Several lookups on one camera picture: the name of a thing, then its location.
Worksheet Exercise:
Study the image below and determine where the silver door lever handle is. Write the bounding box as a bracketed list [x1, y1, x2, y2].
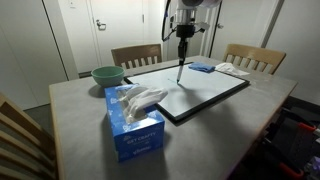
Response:
[95, 19, 107, 31]

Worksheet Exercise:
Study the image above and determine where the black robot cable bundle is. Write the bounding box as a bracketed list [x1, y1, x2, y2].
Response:
[161, 0, 178, 43]

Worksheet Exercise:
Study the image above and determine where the crumpled white paper towel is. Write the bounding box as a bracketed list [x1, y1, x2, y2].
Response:
[214, 62, 250, 77]

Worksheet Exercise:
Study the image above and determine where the green capped white marker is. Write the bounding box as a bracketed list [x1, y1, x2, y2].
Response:
[176, 58, 185, 84]

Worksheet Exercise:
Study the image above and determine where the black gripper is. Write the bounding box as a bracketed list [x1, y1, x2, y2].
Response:
[175, 24, 196, 66]

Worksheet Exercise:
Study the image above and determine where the black clamp with orange grip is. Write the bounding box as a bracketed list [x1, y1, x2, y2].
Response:
[278, 161, 306, 180]
[283, 121, 320, 158]

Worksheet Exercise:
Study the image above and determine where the blue tissue box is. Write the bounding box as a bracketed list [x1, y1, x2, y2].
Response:
[104, 83, 169, 164]

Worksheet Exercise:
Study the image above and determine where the light wooden chair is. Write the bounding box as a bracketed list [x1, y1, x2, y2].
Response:
[222, 43, 287, 76]
[0, 92, 58, 180]

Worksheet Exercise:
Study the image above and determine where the blue cloth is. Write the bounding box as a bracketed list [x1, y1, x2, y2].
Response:
[188, 62, 217, 74]

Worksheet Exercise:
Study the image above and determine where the dark brown wooden chair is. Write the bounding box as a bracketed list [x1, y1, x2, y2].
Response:
[110, 43, 163, 70]

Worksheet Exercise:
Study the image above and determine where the black framed whiteboard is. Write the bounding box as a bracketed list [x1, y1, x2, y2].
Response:
[123, 61, 251, 123]

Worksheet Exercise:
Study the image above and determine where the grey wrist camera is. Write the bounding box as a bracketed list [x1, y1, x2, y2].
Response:
[195, 21, 211, 33]

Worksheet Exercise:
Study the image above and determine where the green bowl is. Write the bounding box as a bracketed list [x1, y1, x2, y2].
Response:
[90, 65, 126, 89]

